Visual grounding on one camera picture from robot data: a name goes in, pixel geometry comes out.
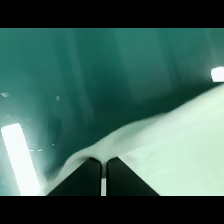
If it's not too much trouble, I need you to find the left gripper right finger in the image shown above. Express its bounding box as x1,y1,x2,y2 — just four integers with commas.
105,156,161,197

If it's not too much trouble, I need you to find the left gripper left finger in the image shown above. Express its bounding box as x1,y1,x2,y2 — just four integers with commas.
46,157,102,197

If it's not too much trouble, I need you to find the white garment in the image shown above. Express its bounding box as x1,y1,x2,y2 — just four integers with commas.
42,83,224,197

